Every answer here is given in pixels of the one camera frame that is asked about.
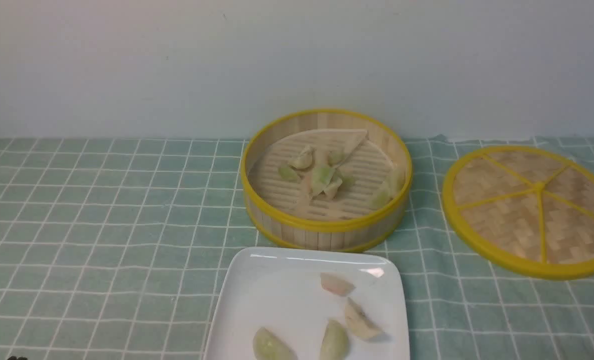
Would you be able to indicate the green checkered tablecloth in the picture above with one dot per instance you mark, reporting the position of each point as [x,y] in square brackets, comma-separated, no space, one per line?
[117,248]

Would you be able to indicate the pale green dumpling on plate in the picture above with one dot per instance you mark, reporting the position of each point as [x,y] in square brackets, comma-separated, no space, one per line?
[267,346]

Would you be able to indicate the pink dumpling on plate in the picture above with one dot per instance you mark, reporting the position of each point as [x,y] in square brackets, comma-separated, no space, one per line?
[336,285]

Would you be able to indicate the green dumpling at basket wall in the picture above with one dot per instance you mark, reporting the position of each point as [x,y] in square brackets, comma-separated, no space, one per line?
[388,189]

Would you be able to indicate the white square plate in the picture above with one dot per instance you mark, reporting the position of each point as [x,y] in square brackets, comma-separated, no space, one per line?
[280,289]

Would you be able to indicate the cream dumpling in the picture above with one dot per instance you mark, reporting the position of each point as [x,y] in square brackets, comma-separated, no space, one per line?
[303,160]

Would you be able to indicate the bamboo steamer basket yellow rim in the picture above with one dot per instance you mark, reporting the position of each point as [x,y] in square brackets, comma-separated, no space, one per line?
[349,235]

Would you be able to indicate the small green dumpling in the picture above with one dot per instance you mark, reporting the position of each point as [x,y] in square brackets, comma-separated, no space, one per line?
[289,174]

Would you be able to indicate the woven bamboo steamer lid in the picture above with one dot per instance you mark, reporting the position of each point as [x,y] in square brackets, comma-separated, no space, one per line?
[524,209]

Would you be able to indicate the beige dumpling on plate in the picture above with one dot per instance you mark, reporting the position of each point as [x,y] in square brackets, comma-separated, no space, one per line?
[358,322]

